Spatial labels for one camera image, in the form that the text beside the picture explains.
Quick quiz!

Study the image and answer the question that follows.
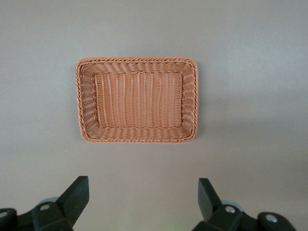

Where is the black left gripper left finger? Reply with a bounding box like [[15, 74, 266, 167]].
[[0, 176, 90, 231]]

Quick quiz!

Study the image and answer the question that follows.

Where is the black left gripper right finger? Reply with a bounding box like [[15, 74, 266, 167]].
[[192, 178, 295, 231]]

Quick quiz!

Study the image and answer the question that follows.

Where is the brown wicker basket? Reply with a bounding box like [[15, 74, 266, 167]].
[[74, 57, 200, 144]]

